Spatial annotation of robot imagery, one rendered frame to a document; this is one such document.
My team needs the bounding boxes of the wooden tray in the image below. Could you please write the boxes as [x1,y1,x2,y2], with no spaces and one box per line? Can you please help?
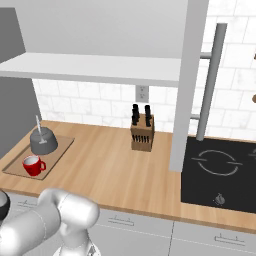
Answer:
[1,134,76,181]

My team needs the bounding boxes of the grey cabinet door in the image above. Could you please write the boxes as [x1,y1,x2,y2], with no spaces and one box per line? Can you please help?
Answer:
[0,7,43,160]
[168,0,211,174]

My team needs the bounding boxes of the grey kettle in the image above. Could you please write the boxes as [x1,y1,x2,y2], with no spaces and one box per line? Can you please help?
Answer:
[29,114,59,156]

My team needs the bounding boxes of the red mug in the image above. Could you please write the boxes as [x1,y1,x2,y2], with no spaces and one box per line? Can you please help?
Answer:
[22,154,47,177]

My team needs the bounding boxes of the wooden knife block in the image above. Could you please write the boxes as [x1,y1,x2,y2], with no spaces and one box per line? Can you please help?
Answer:
[129,113,156,153]

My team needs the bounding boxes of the black hob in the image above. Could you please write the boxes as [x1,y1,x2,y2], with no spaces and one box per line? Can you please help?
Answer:
[180,135,256,215]

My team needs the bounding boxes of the black knife handle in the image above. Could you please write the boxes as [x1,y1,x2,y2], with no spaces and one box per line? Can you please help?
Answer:
[131,103,141,127]
[143,104,153,128]

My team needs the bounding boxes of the white wall outlet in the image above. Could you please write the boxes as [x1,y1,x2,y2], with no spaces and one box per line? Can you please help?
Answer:
[135,84,150,104]

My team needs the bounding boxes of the grey bar door handle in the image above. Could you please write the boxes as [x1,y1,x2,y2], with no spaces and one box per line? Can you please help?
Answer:
[189,22,229,142]

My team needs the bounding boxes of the white wall cabinet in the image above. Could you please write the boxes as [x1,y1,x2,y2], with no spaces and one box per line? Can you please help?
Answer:
[0,0,190,89]

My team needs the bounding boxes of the grey drawer handle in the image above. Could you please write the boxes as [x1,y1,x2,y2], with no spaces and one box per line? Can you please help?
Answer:
[16,198,40,210]
[107,215,135,227]
[213,233,246,247]

